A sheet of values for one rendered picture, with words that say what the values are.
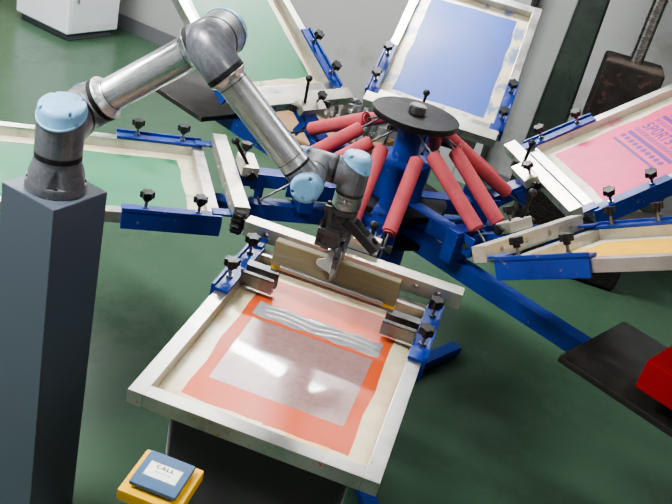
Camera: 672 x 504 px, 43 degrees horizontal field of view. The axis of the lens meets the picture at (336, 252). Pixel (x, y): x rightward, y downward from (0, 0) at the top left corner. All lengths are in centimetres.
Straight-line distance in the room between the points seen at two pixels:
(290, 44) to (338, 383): 191
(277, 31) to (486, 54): 95
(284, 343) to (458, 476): 146
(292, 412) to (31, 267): 76
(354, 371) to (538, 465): 168
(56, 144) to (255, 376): 73
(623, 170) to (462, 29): 111
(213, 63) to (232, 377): 73
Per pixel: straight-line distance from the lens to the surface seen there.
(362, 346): 229
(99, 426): 333
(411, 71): 383
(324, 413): 203
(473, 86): 382
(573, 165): 345
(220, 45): 198
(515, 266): 246
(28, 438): 259
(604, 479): 385
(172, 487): 176
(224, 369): 209
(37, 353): 239
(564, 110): 514
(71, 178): 219
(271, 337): 223
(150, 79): 217
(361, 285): 228
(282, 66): 357
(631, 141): 353
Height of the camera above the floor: 222
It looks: 28 degrees down
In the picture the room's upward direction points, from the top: 15 degrees clockwise
